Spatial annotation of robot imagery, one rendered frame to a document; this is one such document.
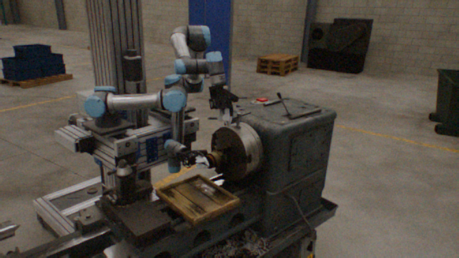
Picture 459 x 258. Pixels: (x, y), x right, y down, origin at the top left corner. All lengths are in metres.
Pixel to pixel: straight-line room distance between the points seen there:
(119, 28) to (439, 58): 10.21
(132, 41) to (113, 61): 0.18
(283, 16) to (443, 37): 4.83
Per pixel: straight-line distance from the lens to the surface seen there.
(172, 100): 1.81
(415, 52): 11.61
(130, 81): 2.25
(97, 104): 1.91
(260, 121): 1.91
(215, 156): 1.78
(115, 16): 2.24
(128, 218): 1.59
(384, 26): 11.69
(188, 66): 1.69
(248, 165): 1.79
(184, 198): 1.84
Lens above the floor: 1.87
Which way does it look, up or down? 21 degrees down
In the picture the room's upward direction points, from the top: 2 degrees clockwise
